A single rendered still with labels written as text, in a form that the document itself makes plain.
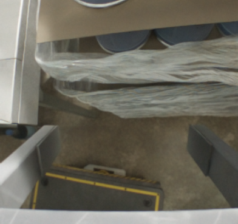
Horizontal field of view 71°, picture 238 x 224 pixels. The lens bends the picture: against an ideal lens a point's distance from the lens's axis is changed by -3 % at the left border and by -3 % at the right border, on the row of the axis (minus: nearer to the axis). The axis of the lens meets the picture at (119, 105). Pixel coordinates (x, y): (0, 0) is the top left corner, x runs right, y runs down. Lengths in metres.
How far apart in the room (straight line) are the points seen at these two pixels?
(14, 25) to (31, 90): 0.07
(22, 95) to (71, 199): 0.88
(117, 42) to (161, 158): 1.09
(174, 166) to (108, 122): 0.53
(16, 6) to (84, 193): 0.90
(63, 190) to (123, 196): 0.32
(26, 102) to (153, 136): 1.08
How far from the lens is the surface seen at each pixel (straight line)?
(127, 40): 0.18
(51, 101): 0.68
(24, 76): 0.19
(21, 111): 0.18
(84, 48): 0.23
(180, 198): 1.31
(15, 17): 0.21
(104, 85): 0.29
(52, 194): 1.07
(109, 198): 0.97
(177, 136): 1.23
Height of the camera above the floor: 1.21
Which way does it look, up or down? 78 degrees down
